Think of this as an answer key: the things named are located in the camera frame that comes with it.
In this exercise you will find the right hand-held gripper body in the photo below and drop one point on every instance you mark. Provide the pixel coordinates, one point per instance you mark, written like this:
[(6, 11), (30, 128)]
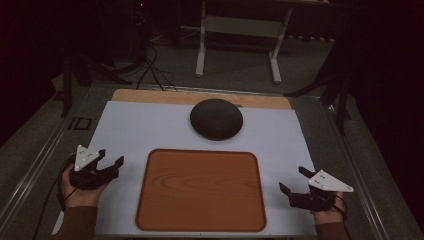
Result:
[(316, 196)]

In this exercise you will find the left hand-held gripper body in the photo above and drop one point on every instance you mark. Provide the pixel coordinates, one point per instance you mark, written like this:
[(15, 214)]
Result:
[(90, 176)]

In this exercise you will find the person's right hand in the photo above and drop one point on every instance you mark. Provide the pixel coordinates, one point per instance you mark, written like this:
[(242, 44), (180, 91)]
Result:
[(328, 213)]

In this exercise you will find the person's left hand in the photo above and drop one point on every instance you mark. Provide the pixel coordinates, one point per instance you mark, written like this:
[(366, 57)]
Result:
[(81, 195)]

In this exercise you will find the white table mat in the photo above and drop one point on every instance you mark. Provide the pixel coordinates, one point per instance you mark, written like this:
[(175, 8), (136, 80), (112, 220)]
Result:
[(133, 133)]

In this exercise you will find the black metal stand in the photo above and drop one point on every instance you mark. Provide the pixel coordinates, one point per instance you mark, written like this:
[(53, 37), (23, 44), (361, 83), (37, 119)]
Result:
[(71, 80), (333, 88)]

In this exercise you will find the brown wooden tray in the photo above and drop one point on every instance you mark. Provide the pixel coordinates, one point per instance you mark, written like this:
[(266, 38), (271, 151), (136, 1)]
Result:
[(201, 190)]

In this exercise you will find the dark round hat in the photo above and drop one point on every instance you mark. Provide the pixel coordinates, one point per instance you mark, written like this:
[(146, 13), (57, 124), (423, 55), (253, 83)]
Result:
[(216, 119)]

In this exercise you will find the black rectangular floor bracket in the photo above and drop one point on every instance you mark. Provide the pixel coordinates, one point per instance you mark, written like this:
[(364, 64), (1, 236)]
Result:
[(80, 123)]

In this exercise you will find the white metal desk frame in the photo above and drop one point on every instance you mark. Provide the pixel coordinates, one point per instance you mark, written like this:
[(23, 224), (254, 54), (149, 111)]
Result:
[(245, 26)]

